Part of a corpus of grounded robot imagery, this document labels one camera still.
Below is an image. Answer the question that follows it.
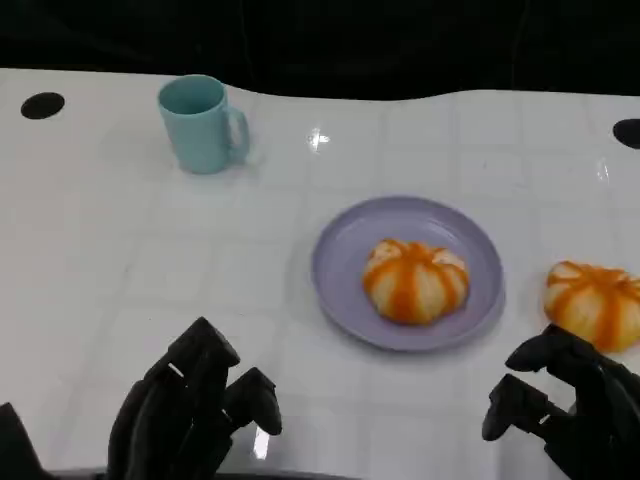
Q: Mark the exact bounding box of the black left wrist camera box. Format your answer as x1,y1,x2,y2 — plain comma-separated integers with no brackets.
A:
0,402,45,480

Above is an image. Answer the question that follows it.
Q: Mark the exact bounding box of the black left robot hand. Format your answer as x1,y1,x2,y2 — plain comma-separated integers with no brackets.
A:
107,316,284,480

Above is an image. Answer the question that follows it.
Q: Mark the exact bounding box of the pale green mug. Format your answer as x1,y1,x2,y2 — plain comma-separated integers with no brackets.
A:
157,74,251,175

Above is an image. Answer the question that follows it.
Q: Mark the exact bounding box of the black backdrop cloth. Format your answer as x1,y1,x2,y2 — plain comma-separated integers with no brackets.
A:
0,0,640,101

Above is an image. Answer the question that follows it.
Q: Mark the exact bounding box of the lilac plate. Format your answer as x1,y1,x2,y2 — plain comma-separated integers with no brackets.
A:
310,195,506,353

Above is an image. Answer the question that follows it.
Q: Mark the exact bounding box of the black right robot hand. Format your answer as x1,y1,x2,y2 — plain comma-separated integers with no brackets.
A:
481,323,640,480

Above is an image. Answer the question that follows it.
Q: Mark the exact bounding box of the orange white toy bread roll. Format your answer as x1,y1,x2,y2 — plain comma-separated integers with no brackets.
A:
362,238,471,327
543,259,640,354

